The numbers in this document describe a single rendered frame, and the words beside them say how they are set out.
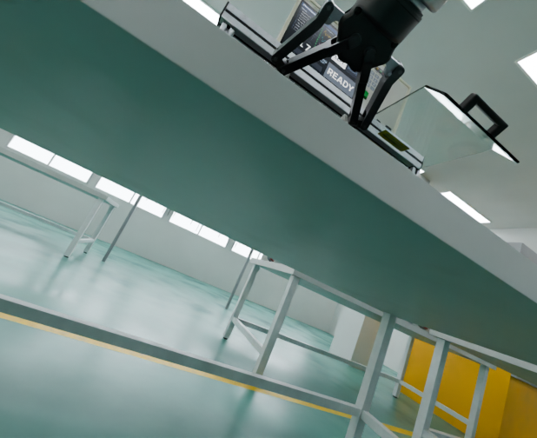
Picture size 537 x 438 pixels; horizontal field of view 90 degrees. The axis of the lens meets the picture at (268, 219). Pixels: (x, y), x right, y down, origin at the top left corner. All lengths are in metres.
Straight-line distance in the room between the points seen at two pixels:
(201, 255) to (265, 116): 6.74
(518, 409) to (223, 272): 5.58
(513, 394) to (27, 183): 8.28
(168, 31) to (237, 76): 0.06
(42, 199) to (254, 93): 7.09
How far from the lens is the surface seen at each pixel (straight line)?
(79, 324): 1.20
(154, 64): 0.26
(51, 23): 0.32
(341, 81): 0.87
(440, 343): 2.07
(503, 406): 3.96
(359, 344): 4.50
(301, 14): 0.90
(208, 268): 7.01
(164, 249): 6.87
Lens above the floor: 0.58
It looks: 13 degrees up
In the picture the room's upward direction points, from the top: 24 degrees clockwise
